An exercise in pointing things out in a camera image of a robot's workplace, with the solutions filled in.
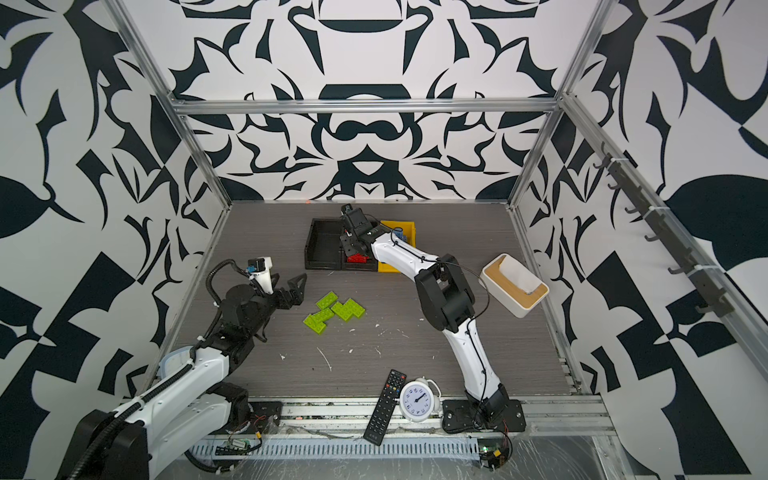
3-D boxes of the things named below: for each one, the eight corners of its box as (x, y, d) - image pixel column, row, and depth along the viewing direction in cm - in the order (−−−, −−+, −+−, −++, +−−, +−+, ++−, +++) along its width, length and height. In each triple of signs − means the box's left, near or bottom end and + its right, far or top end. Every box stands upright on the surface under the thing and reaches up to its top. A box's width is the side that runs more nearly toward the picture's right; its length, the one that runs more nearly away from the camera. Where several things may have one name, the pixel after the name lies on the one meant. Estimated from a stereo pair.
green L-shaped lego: (305, 324, 92) (303, 320, 89) (322, 306, 95) (321, 302, 93) (320, 336, 89) (318, 332, 87) (336, 317, 93) (335, 313, 91)
